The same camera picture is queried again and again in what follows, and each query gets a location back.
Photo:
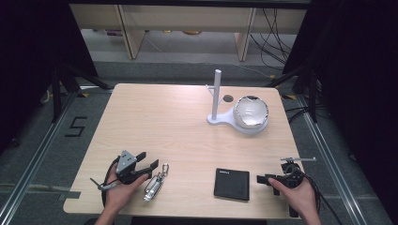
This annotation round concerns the silver bowl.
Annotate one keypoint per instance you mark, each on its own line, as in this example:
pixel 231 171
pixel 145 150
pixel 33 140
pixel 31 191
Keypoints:
pixel 251 111

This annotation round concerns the yellow round object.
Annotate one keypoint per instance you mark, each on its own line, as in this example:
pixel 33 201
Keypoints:
pixel 191 32

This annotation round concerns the metal floor rail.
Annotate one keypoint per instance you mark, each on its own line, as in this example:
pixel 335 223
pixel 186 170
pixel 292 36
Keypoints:
pixel 331 156
pixel 34 156

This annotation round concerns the dark round table grommet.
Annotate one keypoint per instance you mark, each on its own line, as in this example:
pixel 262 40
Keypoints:
pixel 227 98

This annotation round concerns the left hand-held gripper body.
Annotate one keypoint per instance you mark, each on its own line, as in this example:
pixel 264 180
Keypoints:
pixel 125 162

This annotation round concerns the person's right hand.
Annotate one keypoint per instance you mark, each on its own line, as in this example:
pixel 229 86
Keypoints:
pixel 298 198

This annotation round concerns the yellow black floor tape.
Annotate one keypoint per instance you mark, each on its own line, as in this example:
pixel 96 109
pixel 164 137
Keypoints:
pixel 289 97
pixel 83 94

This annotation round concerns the person's left hand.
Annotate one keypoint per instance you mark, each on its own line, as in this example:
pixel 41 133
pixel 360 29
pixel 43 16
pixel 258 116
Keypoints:
pixel 120 195

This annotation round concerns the black wallet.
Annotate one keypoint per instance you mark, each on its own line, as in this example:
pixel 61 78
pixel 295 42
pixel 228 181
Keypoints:
pixel 232 184

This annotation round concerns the white stand with post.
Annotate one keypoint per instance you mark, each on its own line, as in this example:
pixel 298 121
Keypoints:
pixel 216 93

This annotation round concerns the black metal stand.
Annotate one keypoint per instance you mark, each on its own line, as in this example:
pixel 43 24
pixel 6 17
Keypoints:
pixel 57 90
pixel 312 93

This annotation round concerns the grey floor tape strip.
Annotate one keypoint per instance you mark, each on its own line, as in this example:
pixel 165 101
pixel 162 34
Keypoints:
pixel 47 190

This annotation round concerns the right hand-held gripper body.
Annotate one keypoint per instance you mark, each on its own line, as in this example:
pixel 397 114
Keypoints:
pixel 292 176

